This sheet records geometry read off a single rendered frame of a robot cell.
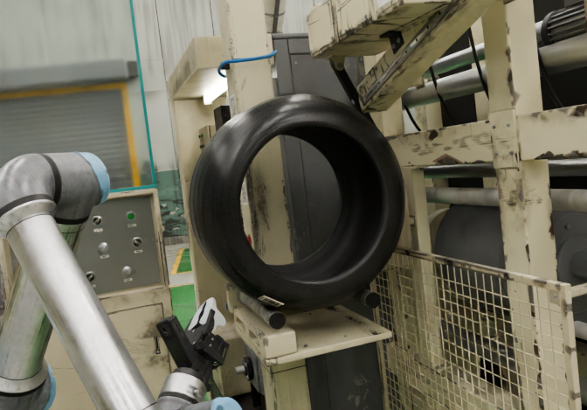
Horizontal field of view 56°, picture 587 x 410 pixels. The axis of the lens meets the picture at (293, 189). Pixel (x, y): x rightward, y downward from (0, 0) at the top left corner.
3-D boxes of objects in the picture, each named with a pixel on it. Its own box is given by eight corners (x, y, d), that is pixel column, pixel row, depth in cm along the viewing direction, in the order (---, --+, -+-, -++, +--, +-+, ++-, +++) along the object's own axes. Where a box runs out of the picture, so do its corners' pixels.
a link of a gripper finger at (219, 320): (225, 309, 133) (214, 342, 126) (208, 295, 130) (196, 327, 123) (234, 305, 131) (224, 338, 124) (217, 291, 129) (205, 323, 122)
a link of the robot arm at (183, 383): (149, 396, 113) (179, 386, 108) (158, 375, 116) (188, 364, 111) (181, 417, 116) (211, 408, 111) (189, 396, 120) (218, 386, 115)
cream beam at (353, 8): (308, 59, 183) (303, 15, 183) (376, 56, 191) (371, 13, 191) (401, 4, 126) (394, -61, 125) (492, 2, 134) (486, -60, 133)
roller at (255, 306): (253, 289, 178) (250, 303, 177) (240, 287, 176) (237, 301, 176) (287, 314, 144) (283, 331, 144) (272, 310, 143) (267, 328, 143)
